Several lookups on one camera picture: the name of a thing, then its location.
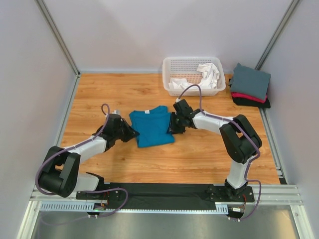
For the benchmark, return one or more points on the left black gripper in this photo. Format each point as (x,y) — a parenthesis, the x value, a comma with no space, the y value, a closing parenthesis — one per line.
(131,133)

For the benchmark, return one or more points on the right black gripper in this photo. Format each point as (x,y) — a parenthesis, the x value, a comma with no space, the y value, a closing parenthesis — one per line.
(172,129)

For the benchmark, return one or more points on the blue t shirt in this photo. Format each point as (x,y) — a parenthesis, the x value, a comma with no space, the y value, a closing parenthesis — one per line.
(152,126)

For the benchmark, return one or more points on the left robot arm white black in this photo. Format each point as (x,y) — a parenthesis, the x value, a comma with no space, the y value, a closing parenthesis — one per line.
(59,173)

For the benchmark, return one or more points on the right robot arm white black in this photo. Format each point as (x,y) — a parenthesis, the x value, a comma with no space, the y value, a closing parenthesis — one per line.
(241,141)

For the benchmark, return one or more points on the white plastic basket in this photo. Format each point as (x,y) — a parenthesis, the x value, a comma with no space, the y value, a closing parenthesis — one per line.
(179,65)

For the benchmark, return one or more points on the white t shirt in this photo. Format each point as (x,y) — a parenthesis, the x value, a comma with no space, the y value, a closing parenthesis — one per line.
(206,76)

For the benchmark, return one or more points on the black folded t shirt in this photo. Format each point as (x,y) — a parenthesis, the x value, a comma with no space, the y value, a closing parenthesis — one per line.
(251,103)

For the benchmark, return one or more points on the grey folded t shirt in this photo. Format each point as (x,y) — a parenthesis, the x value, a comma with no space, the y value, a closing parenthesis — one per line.
(249,81)

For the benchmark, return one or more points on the pink folded t shirt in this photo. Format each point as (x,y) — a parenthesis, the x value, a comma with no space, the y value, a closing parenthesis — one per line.
(248,97)

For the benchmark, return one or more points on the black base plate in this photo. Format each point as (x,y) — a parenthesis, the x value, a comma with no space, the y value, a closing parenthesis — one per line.
(178,196)

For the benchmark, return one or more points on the grey slotted cable duct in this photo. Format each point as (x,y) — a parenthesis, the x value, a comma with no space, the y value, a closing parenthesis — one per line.
(91,207)

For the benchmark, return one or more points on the left aluminium frame post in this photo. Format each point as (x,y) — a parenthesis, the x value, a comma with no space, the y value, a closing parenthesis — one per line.
(57,35)

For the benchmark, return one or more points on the aluminium frame post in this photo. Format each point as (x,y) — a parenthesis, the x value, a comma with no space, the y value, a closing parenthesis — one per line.
(57,35)
(277,33)

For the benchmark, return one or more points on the right aluminium frame post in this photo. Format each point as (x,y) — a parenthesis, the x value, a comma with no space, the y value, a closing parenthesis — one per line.
(277,33)

